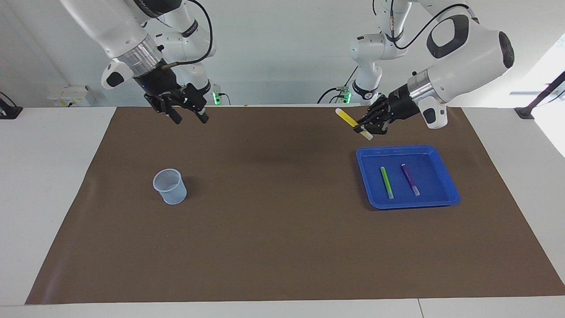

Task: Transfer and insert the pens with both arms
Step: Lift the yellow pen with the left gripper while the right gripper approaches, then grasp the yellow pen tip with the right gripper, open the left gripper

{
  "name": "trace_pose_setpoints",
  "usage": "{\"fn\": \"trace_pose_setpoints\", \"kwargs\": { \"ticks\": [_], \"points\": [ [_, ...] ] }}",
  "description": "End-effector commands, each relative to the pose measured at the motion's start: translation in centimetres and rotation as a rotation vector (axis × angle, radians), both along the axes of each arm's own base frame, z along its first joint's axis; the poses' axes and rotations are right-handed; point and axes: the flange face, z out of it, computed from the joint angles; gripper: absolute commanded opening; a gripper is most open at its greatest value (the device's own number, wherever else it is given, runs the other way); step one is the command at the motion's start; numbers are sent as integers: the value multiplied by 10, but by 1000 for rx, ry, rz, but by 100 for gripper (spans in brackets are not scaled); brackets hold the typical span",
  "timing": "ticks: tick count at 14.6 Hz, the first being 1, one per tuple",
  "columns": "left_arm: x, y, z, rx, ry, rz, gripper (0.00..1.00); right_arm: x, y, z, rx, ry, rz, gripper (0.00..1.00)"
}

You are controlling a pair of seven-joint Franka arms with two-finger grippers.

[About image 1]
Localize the green pen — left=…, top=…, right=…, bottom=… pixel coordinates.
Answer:
left=380, top=166, right=394, bottom=200

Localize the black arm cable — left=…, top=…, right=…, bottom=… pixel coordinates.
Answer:
left=373, top=0, right=479, bottom=50
left=161, top=0, right=214, bottom=70

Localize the clear plastic cup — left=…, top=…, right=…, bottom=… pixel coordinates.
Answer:
left=153, top=168, right=188, bottom=205

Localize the blue plastic tray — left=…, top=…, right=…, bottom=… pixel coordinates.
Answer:
left=356, top=144, right=461, bottom=210

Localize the black stand with pole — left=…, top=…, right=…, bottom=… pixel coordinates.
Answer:
left=514, top=71, right=565, bottom=120

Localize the purple pen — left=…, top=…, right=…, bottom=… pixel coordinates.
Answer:
left=401, top=163, right=421, bottom=197

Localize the black table clamp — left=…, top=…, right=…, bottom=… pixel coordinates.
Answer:
left=0, top=92, right=23, bottom=120

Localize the brown table mat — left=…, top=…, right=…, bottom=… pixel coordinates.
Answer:
left=25, top=106, right=565, bottom=305

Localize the yellow pen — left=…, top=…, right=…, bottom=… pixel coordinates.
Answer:
left=335, top=108, right=374, bottom=141

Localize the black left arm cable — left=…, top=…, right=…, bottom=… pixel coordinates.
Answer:
left=373, top=0, right=479, bottom=50

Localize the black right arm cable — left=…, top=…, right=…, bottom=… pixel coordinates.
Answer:
left=161, top=0, right=214, bottom=70

